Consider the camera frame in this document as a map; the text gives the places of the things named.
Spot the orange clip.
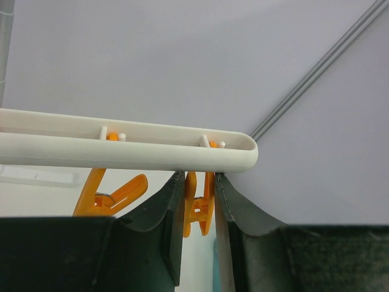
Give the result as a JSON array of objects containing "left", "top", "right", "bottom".
[
  {"left": 72, "top": 168, "right": 148, "bottom": 217},
  {"left": 183, "top": 172, "right": 215, "bottom": 238}
]

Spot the grey drying rack frame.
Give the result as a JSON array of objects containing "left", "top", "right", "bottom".
[{"left": 0, "top": 0, "right": 15, "bottom": 104}]

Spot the teal plastic basin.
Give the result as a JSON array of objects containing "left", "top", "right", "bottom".
[{"left": 212, "top": 239, "right": 221, "bottom": 292}]

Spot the white plastic clip hanger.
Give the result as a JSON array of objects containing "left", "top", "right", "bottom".
[{"left": 1, "top": 108, "right": 258, "bottom": 172}]

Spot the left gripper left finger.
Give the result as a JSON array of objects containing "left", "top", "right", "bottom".
[{"left": 1, "top": 172, "right": 185, "bottom": 291}]

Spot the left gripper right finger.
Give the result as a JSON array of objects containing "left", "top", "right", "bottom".
[{"left": 215, "top": 173, "right": 388, "bottom": 291}]

